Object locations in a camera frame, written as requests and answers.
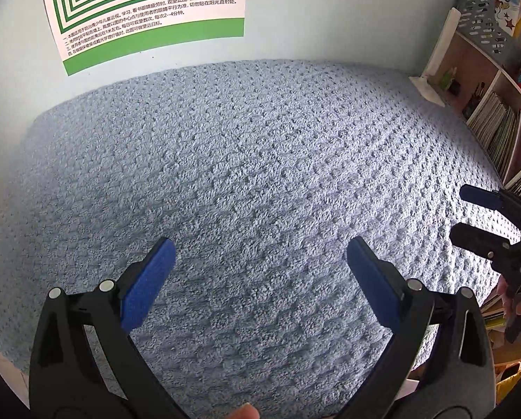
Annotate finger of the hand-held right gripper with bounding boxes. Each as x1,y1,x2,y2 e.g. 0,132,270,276
459,184,521,232
450,222,512,271

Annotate person's left hand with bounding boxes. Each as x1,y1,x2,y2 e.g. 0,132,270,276
225,404,260,419

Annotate yellow object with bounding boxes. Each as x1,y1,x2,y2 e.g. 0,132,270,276
496,360,521,402

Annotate blue knitted blanket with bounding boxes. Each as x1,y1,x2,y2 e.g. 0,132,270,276
0,59,521,419

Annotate row of thin books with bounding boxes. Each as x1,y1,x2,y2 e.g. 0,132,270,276
465,91,521,177

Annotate green striped wall poster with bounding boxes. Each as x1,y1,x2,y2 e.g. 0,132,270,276
39,0,249,77

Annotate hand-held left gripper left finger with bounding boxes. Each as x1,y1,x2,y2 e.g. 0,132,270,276
29,236,191,419

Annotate grey plastic basket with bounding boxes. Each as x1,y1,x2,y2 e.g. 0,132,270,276
457,0,521,68

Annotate white bookshelf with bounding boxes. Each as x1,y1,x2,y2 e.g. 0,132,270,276
409,0,521,210

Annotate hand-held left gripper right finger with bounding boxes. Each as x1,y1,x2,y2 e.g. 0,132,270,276
337,236,497,419

